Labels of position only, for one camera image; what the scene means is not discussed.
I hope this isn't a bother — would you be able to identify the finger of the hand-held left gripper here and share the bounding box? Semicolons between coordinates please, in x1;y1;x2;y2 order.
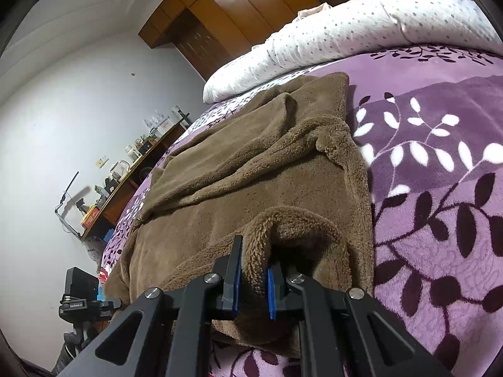
96;298;122;313

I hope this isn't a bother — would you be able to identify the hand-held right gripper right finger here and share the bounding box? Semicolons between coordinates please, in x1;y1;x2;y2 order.
267;261;452;377

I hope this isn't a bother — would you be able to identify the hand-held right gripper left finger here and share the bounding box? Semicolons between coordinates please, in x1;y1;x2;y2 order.
59;235;243;377

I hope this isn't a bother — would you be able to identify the brown fleece garment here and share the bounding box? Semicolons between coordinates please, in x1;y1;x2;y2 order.
105;71;374;358

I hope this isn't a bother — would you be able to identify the wooden desk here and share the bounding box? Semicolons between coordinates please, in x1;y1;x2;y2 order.
80;120;189;240

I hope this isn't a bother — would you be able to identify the black desk lamp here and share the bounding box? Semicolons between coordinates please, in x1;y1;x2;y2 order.
55;171;79;236

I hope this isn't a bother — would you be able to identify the white kettle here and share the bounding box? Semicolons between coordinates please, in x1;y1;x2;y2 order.
109;160;130;179

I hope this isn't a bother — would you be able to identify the clear plastic box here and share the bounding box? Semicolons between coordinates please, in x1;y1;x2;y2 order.
143;110;170;130

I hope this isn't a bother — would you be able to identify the purple leaf-print blanket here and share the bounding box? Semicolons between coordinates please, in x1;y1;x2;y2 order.
100;45;503;377

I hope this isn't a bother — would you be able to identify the white dotted duvet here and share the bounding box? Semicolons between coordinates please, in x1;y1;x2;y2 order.
202;0;503;103

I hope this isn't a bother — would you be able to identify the wooden wardrobe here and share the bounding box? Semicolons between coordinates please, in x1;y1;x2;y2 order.
138;0;370;81

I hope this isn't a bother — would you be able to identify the pale pink cloth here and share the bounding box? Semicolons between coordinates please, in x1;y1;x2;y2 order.
296;3;331;20

